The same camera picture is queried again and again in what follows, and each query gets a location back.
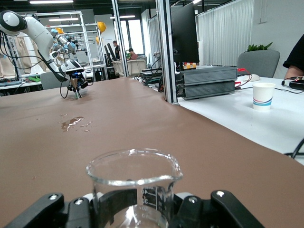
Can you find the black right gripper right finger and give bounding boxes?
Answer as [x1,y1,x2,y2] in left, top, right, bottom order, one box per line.
[169,190,266,228]

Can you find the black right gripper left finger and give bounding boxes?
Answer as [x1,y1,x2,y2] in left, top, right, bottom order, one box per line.
[4,189,139,228]

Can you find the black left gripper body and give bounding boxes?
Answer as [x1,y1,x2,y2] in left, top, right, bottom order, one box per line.
[68,71,86,84]

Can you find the steel double-cone jigger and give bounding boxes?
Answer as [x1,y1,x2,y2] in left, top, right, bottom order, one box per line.
[70,78,83,99]

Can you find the clear glass measuring beaker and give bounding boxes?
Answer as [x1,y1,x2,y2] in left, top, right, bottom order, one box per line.
[85,148,184,228]

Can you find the white striped paper cup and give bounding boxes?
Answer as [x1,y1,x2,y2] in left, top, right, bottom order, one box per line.
[251,82,276,112]

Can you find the grey padded chair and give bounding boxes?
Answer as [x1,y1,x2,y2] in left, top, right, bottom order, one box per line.
[39,71,63,91]

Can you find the spilled liquid puddle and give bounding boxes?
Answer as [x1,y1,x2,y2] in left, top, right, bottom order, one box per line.
[35,114,94,133]

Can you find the standing person in black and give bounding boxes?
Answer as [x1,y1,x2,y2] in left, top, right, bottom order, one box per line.
[112,40,122,61]

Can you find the beige chair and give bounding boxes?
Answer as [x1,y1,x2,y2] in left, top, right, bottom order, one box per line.
[111,59,147,77]

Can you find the seated person in red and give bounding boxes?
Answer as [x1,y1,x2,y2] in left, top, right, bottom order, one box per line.
[126,47,139,61]

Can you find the beige hanging cloth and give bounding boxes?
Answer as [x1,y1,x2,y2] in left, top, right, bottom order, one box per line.
[0,32,47,78]

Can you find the brown table mat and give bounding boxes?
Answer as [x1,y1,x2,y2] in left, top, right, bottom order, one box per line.
[0,77,304,228]

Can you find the yellow label box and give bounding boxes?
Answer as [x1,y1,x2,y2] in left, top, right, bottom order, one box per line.
[181,62,198,71]

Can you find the black monitor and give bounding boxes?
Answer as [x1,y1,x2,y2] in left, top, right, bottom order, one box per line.
[171,2,200,65]

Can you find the white computer mouse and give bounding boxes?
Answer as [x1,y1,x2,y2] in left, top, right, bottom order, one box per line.
[244,74,261,83]

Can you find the black desk device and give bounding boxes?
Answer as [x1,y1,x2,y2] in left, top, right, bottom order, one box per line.
[281,78,304,91]

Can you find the grey office chair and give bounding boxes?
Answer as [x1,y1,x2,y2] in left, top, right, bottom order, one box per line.
[237,49,281,79]

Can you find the white curtain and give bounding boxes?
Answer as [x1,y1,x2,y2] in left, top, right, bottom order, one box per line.
[195,0,255,67]

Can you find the green potted plant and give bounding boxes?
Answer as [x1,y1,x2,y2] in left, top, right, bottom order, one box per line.
[247,42,274,53]

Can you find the person in black shirt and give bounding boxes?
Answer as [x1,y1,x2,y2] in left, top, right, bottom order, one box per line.
[283,34,304,80]

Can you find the white shelf frame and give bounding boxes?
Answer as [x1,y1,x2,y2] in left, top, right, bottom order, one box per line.
[45,10,108,83]

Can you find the aluminium frame post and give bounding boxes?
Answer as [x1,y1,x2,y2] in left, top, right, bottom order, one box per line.
[155,0,180,105]
[111,0,129,77]

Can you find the tangled black cables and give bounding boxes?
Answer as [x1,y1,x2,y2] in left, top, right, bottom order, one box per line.
[135,58,165,92]

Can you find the black cable on white table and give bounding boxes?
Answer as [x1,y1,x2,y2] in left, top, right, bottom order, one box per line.
[283,137,304,160]

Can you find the red clip cable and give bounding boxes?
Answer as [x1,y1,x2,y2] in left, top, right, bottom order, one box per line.
[236,67,253,84]

